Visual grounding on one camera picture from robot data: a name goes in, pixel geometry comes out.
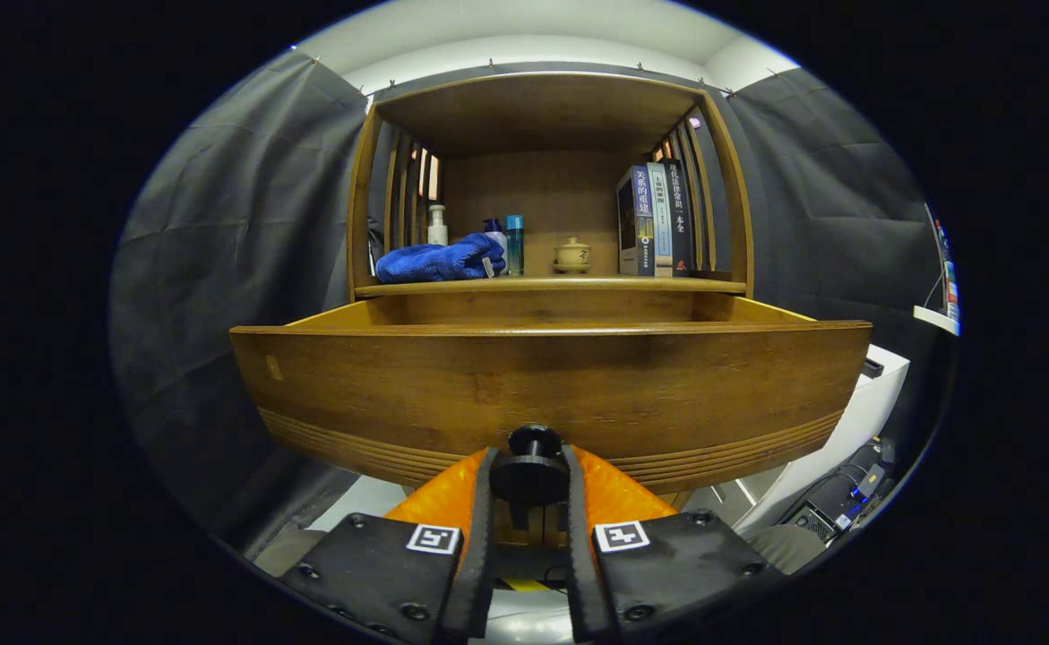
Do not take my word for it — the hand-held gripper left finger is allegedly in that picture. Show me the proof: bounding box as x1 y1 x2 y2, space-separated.
278 446 500 645

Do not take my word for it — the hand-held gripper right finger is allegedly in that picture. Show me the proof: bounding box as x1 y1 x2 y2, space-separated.
562 444 789 644

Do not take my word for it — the wooden drawer with black knob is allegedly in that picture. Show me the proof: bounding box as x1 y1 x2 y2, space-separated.
228 294 874 531

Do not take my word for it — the wooden countertop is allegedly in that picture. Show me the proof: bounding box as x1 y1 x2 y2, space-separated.
354 269 749 298

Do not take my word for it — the white drawer unit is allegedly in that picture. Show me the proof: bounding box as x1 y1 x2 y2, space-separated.
681 345 910 538

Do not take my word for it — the wooden cabinet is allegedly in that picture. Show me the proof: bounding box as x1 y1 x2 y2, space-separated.
345 72 755 574

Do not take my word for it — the person's left leg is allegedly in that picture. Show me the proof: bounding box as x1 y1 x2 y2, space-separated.
254 527 328 579

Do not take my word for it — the person's leg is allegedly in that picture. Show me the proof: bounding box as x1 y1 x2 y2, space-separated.
254 527 328 579
746 524 828 576

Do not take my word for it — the person's right leg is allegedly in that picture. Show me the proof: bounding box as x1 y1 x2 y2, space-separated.
746 524 828 576

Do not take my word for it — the black electronics box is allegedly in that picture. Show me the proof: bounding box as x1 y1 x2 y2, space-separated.
788 439 897 543

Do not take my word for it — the blue towel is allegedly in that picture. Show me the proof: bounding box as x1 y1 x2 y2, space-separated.
374 233 509 285

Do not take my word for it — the beige lidded teacup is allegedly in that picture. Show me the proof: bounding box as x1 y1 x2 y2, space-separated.
552 236 593 275

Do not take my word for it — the white bottle with blue cap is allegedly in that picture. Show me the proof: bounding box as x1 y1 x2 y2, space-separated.
482 218 509 270

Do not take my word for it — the white side table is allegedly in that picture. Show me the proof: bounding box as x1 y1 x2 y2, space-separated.
913 305 962 337

